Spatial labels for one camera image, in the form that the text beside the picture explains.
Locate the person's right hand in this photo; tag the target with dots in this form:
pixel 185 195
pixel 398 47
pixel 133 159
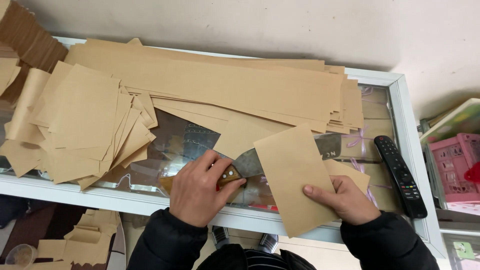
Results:
pixel 350 202

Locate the person's left hand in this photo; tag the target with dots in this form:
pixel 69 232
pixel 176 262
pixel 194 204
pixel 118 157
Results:
pixel 191 191

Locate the brown paper sheet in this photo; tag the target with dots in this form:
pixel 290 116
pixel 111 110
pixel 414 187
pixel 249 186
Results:
pixel 288 176
pixel 345 170

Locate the person's left shoe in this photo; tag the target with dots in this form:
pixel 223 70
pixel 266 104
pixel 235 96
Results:
pixel 220 237

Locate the person's shoe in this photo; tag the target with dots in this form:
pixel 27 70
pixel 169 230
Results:
pixel 268 243
pixel 220 237

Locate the black remote control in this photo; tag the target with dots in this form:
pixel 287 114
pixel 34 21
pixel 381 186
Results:
pixel 397 172

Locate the purple ribbon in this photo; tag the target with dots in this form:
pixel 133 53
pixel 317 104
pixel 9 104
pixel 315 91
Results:
pixel 358 138

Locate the person's black jacket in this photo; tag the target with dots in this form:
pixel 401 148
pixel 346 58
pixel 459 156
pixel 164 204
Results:
pixel 228 260

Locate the person's right shoe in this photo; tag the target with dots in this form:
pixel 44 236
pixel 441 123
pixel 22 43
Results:
pixel 268 243

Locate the white storage rack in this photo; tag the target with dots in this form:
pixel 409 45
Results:
pixel 442 221

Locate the white framed glass counter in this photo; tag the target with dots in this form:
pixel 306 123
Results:
pixel 403 123

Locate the pink plastic crate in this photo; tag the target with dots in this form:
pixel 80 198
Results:
pixel 450 161

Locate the heap of folded paper bags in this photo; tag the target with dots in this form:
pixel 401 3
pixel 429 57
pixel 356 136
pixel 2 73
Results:
pixel 90 240

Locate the stack of long paper strips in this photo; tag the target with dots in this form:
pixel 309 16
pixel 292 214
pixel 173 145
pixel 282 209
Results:
pixel 225 82

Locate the green square tag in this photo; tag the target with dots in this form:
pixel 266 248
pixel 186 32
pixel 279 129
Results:
pixel 464 250

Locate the red plastic object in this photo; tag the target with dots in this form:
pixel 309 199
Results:
pixel 473 174

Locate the pile of cut paper squares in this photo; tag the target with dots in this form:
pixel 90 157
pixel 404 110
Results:
pixel 82 112

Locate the green board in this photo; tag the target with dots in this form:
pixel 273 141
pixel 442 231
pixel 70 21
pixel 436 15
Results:
pixel 457 120

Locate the clear plastic cup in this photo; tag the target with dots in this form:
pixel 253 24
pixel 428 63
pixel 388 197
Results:
pixel 21 257

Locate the stack of brown cardboard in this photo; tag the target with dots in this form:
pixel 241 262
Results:
pixel 33 41

